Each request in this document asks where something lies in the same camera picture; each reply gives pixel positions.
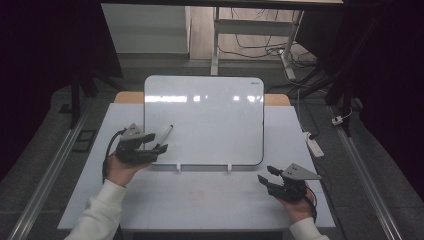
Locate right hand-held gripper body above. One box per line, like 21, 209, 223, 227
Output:
266, 163, 322, 203

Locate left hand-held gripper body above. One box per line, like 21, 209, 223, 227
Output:
114, 122, 160, 165

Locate black and white marker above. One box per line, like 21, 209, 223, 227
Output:
155, 124, 175, 149

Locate white whiteboard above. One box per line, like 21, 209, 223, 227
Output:
143, 75, 265, 167

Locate person's right hand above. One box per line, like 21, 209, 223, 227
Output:
278, 186, 316, 224

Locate person's left hand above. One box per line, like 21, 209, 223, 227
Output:
105, 153, 149, 188

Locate wooden board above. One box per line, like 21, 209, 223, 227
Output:
114, 91, 292, 107

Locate white power strip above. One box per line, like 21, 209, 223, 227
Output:
302, 131, 325, 158

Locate black floor plate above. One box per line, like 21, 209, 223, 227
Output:
72, 129, 98, 154

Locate black metal stand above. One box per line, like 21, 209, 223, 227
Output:
68, 66, 128, 129
324, 13, 388, 138

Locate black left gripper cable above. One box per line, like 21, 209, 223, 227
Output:
101, 129, 127, 184

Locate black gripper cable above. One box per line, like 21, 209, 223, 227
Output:
101, 129, 127, 184
304, 184, 318, 224

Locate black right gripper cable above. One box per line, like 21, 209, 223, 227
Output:
304, 184, 318, 224

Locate black power cable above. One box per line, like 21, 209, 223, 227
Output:
264, 66, 334, 141

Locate metal floor rail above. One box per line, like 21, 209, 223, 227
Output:
328, 106, 404, 240
6, 99, 93, 240

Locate tangled black floor cables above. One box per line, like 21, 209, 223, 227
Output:
218, 8, 318, 68

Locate white desk frame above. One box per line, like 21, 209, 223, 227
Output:
210, 6, 305, 81

